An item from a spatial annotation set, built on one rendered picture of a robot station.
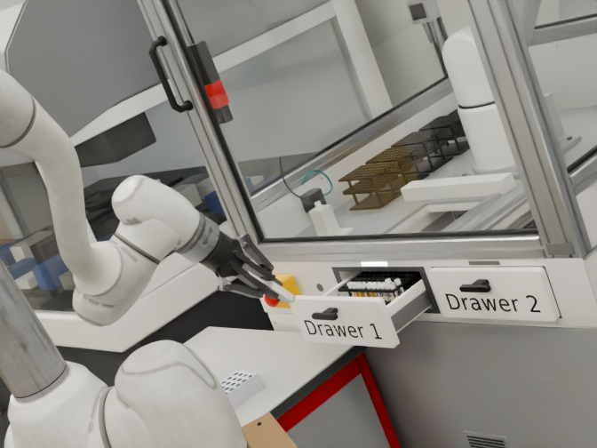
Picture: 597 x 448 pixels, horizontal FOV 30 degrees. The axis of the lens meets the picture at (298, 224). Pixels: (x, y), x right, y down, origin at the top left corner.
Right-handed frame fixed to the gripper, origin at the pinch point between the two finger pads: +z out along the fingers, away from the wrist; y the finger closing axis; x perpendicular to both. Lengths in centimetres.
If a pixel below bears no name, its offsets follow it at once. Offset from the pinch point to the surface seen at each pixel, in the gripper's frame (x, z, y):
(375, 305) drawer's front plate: -13.2, 14.4, 4.1
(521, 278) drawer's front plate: -41.1, 22.7, 14.0
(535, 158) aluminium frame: -53, 4, 29
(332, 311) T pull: -1.2, 14.2, 2.6
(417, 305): -12.8, 25.7, 9.8
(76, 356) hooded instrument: 123, 28, -6
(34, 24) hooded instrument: 78, -45, 54
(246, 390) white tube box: 21.3, 17.1, -15.6
